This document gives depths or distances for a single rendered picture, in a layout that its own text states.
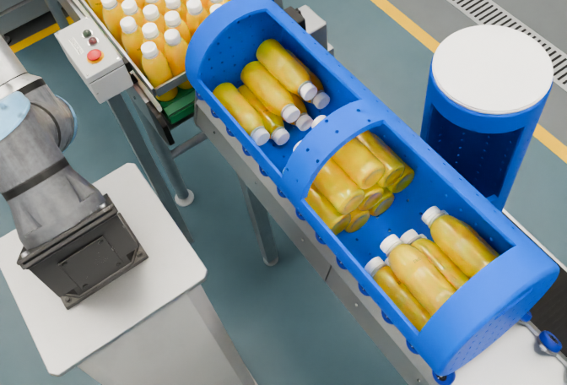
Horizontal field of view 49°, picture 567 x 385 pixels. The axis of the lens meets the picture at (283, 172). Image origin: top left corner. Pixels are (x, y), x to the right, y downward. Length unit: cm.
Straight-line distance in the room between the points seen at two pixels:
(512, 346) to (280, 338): 113
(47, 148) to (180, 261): 32
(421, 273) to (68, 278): 62
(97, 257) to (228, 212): 146
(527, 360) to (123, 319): 78
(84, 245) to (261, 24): 73
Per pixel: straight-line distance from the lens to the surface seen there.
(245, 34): 153
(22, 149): 106
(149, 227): 123
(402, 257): 117
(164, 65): 165
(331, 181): 124
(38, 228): 106
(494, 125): 152
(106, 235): 110
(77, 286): 118
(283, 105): 143
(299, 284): 237
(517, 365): 135
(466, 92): 151
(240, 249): 246
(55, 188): 106
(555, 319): 226
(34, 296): 126
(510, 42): 164
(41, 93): 121
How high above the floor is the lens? 219
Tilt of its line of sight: 57 degrees down
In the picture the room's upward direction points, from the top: 11 degrees counter-clockwise
